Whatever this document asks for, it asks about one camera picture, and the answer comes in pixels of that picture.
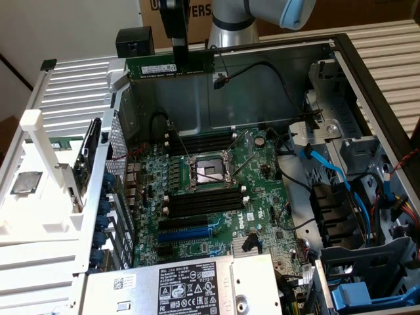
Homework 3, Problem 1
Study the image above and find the thin metal locking lever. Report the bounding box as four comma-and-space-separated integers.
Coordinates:
193, 170, 232, 184
166, 120, 194, 163

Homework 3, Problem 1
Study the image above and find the white parts rack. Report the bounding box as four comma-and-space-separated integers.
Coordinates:
0, 110, 109, 247

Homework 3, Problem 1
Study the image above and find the open grey PC case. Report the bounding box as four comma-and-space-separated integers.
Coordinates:
78, 31, 420, 315

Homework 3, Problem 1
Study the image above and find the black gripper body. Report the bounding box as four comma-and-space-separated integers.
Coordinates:
159, 0, 191, 39

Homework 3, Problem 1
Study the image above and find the green motherboard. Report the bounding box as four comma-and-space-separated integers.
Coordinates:
126, 126, 305, 286

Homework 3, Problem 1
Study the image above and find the silver power supply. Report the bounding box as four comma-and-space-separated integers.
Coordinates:
80, 253, 284, 315

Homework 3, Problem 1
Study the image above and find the silver socket cover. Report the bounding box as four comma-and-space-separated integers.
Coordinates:
225, 129, 256, 177

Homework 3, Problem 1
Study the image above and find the long blue expansion slot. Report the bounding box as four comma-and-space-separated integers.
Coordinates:
156, 227, 213, 244

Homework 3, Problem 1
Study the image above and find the grey metal disk bay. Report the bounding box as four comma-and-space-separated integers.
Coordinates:
287, 58, 396, 184

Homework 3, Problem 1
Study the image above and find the black plastic bracket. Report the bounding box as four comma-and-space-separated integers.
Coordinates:
309, 182, 366, 249

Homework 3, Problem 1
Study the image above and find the printed cardboard box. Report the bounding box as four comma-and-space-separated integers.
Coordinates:
139, 0, 214, 45

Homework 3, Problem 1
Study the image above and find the graphics card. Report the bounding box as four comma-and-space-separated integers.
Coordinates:
54, 117, 103, 216

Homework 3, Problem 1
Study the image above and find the short blue disk wire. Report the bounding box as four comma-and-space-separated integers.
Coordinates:
382, 163, 396, 206

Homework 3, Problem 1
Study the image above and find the blue plastic drive caddy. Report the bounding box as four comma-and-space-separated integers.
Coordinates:
330, 281, 420, 312

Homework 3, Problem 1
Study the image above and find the CPU socket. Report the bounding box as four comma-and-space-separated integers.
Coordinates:
185, 149, 239, 191

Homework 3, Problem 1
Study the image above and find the grey metal drive cage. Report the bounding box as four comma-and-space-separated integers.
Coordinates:
313, 236, 420, 315

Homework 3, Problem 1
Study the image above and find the plain cardboard box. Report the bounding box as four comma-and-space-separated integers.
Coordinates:
255, 0, 420, 37

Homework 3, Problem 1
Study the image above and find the silver heat sink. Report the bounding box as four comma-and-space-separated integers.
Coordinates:
230, 235, 264, 256

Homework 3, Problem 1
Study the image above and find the long blue disk wire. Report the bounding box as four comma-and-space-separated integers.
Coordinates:
300, 143, 378, 242

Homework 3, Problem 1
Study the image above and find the black wire with plug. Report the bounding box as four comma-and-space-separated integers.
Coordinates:
209, 44, 309, 116

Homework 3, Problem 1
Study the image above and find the black plastic box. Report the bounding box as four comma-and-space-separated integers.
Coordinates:
115, 26, 155, 57

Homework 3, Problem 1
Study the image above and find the thin black wire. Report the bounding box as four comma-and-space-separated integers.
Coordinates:
274, 133, 316, 194

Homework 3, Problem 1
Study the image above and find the silver CPU chip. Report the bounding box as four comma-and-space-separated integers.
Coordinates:
11, 170, 43, 196

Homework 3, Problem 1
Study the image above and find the yellow red power wire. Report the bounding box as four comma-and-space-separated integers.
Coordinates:
390, 192, 420, 217

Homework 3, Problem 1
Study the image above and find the long black expansion slot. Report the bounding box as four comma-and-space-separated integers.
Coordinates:
158, 215, 210, 231

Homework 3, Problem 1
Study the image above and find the red black twisted wire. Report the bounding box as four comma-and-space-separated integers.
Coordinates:
125, 143, 149, 162
392, 148, 420, 172

